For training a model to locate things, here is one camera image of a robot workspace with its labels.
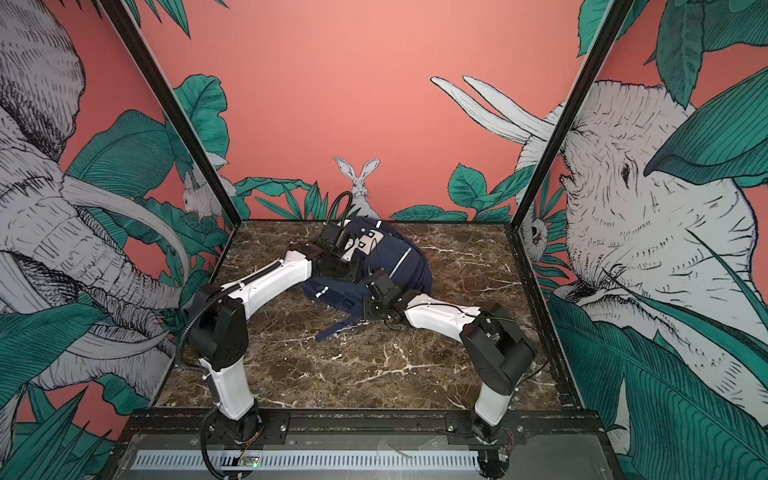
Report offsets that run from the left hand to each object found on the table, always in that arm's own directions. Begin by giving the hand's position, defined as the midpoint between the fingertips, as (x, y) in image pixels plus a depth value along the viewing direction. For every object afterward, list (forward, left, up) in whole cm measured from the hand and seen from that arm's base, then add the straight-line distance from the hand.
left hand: (361, 269), depth 89 cm
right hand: (-9, 0, -6) cm, 11 cm away
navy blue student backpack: (+12, -5, -5) cm, 14 cm away
